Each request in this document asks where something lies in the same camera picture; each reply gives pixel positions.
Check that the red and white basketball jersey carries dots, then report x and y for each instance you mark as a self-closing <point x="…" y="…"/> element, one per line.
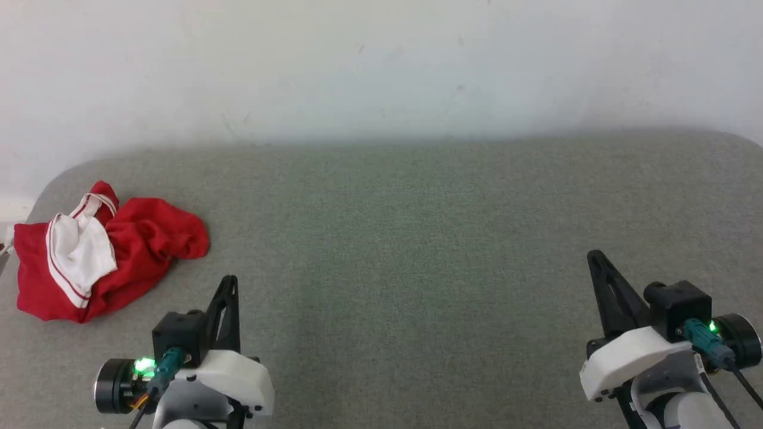
<point x="149" y="238"/>

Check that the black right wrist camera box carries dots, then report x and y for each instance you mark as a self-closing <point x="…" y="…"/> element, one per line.
<point x="679" y="307"/>

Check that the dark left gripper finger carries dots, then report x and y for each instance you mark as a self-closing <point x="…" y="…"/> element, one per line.
<point x="233" y="322"/>
<point x="217" y="322"/>

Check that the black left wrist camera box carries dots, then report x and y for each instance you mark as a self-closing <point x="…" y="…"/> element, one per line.
<point x="179" y="333"/>

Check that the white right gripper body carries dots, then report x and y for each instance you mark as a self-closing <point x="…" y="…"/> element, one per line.
<point x="632" y="357"/>

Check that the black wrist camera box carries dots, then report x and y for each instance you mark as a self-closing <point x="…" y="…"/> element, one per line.
<point x="679" y="307"/>
<point x="179" y="333"/>

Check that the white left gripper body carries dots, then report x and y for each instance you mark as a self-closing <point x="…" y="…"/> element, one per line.
<point x="238" y="381"/>

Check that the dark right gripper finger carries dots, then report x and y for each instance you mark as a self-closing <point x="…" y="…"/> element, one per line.
<point x="605" y="298"/>
<point x="632" y="313"/>

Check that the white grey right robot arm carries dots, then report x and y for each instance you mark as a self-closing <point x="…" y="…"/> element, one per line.
<point x="685" y="411"/>

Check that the grey fabric sofa seat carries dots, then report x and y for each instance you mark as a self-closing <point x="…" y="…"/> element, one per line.
<point x="387" y="268"/>

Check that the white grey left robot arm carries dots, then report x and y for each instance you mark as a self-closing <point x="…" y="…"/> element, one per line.
<point x="185" y="411"/>

